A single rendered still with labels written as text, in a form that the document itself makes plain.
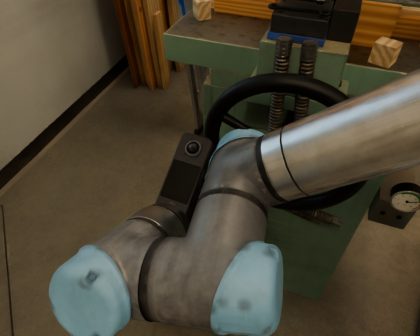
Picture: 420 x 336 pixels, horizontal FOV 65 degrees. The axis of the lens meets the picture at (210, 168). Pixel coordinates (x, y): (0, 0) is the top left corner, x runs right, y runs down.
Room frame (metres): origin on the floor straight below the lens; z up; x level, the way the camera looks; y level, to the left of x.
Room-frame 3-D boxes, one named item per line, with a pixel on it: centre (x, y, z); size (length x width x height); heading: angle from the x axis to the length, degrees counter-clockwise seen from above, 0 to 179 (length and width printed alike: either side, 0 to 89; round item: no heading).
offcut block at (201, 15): (0.79, 0.02, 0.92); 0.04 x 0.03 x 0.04; 22
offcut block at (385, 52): (0.57, -0.32, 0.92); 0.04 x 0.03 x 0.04; 47
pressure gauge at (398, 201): (0.45, -0.41, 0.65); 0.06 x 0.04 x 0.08; 69
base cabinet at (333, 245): (0.85, -0.29, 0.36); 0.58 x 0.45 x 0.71; 159
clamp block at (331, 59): (0.56, -0.17, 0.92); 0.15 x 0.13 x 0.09; 69
